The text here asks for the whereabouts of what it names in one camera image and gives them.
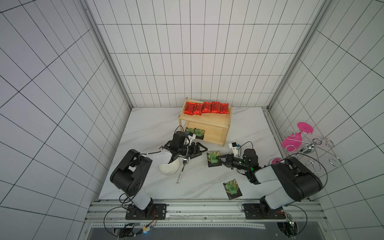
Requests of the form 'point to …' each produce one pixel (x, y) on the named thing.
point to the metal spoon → (185, 162)
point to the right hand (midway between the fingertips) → (213, 159)
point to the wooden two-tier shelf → (215, 125)
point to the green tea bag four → (232, 189)
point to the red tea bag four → (215, 107)
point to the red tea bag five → (224, 108)
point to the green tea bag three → (212, 161)
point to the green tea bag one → (199, 133)
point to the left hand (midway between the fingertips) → (202, 153)
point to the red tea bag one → (189, 108)
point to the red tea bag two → (198, 109)
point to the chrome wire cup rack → (311, 147)
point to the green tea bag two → (188, 130)
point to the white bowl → (170, 168)
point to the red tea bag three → (207, 107)
